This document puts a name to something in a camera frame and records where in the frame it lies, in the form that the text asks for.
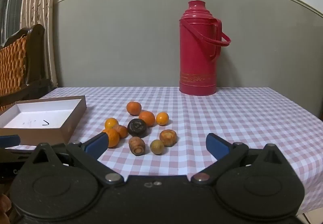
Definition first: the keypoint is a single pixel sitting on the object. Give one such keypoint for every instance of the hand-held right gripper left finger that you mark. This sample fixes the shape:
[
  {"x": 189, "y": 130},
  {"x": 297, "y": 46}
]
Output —
[{"x": 97, "y": 142}]

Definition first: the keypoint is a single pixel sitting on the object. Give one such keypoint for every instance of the brown cardboard box white inside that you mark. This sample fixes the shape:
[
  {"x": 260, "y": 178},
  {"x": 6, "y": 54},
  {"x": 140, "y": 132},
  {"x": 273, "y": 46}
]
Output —
[{"x": 43, "y": 117}]

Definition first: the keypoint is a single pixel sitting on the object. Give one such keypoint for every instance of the dark wooden bench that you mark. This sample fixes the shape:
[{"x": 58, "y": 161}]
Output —
[{"x": 37, "y": 42}]

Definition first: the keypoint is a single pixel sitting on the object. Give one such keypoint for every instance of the window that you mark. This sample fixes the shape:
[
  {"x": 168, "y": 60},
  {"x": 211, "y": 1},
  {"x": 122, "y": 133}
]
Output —
[{"x": 10, "y": 11}]

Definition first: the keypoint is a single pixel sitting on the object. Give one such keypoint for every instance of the brown pastry roll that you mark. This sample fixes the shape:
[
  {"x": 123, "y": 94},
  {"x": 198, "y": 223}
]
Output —
[{"x": 122, "y": 131}]

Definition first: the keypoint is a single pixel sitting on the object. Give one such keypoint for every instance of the person's left hand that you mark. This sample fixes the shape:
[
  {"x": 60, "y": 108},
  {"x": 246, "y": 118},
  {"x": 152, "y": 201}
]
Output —
[{"x": 3, "y": 205}]

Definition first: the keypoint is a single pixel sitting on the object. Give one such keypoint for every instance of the pink white checked tablecloth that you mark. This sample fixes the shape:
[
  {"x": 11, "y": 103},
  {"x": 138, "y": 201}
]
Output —
[{"x": 227, "y": 117}]

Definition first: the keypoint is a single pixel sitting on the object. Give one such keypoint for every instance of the orange kumquat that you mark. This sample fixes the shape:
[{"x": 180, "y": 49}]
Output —
[
  {"x": 162, "y": 118},
  {"x": 111, "y": 123}
]

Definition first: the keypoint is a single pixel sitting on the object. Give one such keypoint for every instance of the woven orange bench cushion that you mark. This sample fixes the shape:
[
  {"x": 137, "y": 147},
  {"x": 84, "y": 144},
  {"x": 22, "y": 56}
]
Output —
[{"x": 12, "y": 67}]

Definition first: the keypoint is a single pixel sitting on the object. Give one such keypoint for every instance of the brownish carrot piece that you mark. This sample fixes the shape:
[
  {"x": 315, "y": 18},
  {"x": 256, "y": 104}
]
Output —
[{"x": 137, "y": 146}]

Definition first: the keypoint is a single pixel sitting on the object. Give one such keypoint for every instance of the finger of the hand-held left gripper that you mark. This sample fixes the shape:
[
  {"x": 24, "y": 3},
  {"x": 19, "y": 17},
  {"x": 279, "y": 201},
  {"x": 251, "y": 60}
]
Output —
[{"x": 10, "y": 140}]

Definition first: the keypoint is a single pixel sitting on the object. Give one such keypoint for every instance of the orange mandarin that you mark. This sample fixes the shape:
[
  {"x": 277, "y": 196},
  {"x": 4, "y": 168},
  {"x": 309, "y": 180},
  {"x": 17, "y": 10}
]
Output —
[
  {"x": 113, "y": 138},
  {"x": 147, "y": 118},
  {"x": 133, "y": 108}
]

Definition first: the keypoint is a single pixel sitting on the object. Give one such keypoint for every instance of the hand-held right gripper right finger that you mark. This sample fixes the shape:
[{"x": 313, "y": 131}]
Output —
[{"x": 216, "y": 144}]

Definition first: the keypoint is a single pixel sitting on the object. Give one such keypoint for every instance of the dark brown round fruit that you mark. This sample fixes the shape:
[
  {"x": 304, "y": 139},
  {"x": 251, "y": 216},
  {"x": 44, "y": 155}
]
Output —
[{"x": 137, "y": 128}]

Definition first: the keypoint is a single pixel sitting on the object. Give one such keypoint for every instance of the red thermos flask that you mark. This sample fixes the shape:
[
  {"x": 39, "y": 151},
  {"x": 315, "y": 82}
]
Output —
[{"x": 196, "y": 62}]

